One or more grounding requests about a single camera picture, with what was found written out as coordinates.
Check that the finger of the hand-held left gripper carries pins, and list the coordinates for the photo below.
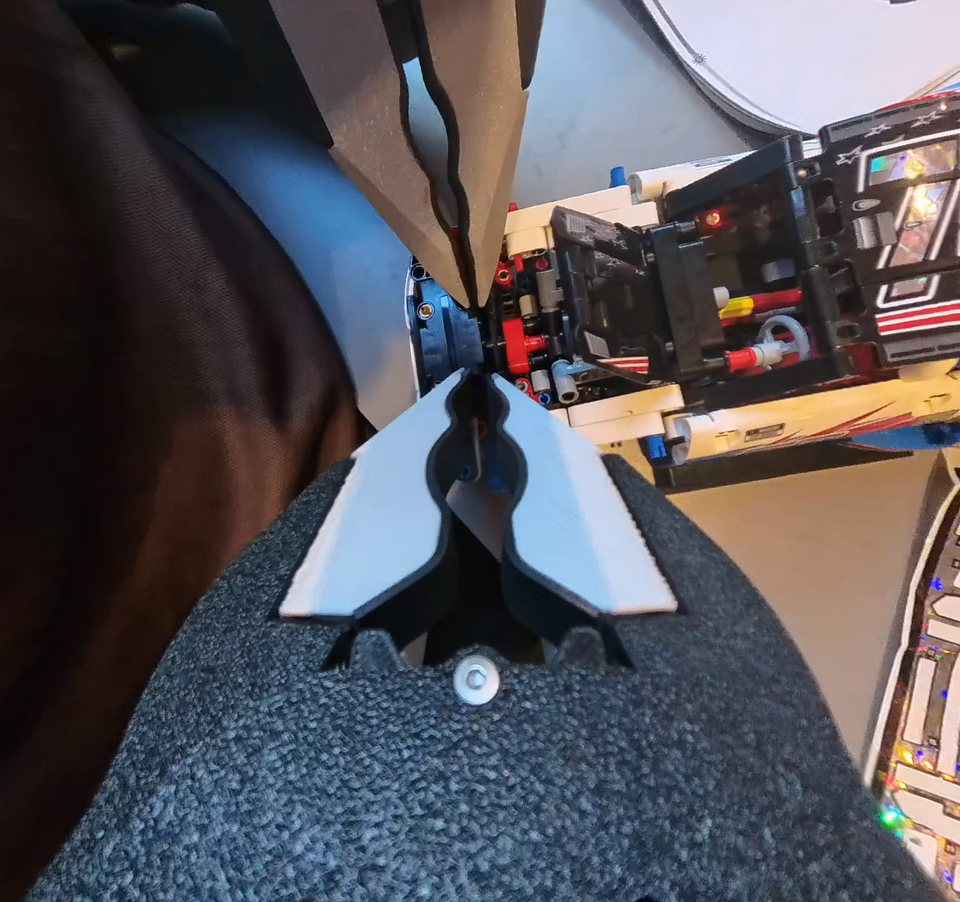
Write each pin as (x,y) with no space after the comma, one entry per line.
(352,92)
(487,92)

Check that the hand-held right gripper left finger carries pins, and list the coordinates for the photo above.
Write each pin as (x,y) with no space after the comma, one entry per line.
(367,535)

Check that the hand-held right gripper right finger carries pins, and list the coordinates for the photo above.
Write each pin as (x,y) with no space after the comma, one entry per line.
(592,535)

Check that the black white brick bumper assembly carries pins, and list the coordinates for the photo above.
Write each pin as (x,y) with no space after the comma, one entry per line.
(439,332)

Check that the red white blue brick race car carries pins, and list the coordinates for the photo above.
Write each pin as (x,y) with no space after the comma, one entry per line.
(787,422)

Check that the white instruction booklet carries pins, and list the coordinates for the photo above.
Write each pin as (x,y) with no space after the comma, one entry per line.
(787,32)

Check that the grey desk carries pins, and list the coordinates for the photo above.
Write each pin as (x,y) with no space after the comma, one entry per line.
(600,115)

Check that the person's brown shirt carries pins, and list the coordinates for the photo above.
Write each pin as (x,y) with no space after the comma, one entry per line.
(150,392)

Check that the holographic sticker sheet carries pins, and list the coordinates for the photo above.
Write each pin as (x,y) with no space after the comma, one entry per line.
(930,692)

